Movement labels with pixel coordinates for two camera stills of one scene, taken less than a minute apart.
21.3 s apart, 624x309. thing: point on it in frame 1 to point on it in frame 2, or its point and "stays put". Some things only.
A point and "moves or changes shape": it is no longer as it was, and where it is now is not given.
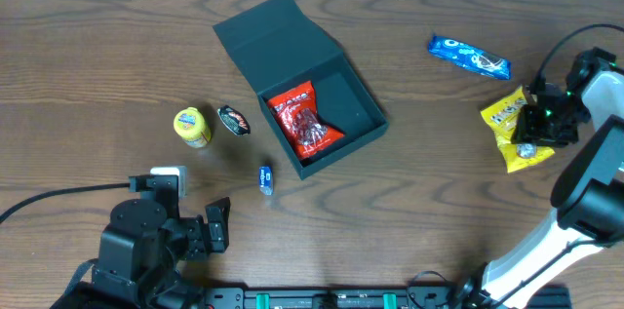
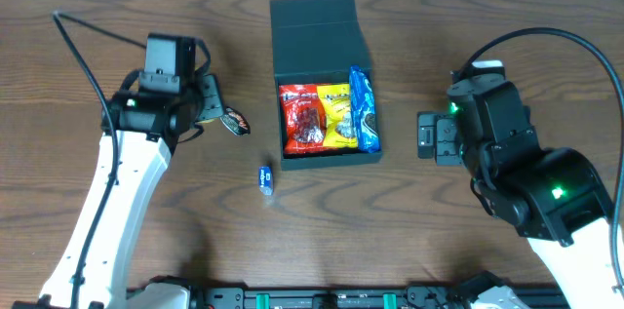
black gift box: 267,43 to 316,40
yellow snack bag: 503,116 moves or changes shape
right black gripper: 536,125 to 440,135
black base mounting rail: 413,297 stays put
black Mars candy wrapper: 235,121 stays put
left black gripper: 203,233 to 213,99
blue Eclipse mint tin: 265,174 stays put
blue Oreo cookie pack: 470,57 to 364,110
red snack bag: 296,112 stays put
